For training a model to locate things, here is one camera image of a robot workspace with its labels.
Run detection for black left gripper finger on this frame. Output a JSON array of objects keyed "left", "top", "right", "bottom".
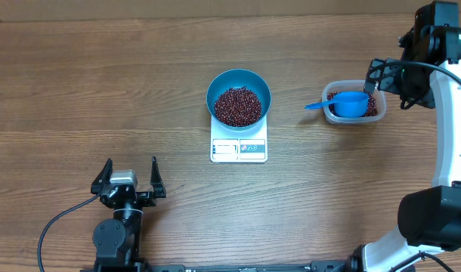
[
  {"left": 91, "top": 158, "right": 113, "bottom": 194},
  {"left": 150, "top": 156, "right": 166, "bottom": 198}
]

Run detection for blue plastic measuring scoop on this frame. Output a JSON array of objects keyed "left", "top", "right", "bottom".
[{"left": 305, "top": 91, "right": 369, "bottom": 118}]

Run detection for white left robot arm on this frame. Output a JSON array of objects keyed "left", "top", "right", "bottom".
[{"left": 91, "top": 157, "right": 166, "bottom": 271}]

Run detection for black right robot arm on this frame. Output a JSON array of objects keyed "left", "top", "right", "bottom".
[{"left": 346, "top": 1, "right": 461, "bottom": 271}]

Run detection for white digital kitchen scale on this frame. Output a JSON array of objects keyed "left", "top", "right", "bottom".
[{"left": 209, "top": 116, "right": 268, "bottom": 163}]

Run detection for red beans in bowl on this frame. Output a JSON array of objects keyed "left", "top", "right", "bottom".
[{"left": 214, "top": 86, "right": 262, "bottom": 127}]

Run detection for teal metal bowl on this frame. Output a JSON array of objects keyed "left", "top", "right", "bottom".
[{"left": 206, "top": 69, "right": 271, "bottom": 128}]

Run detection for clear plastic container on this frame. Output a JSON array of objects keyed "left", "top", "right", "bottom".
[{"left": 321, "top": 79, "right": 387, "bottom": 125}]

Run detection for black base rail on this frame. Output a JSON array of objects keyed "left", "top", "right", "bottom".
[{"left": 81, "top": 260, "right": 349, "bottom": 272}]

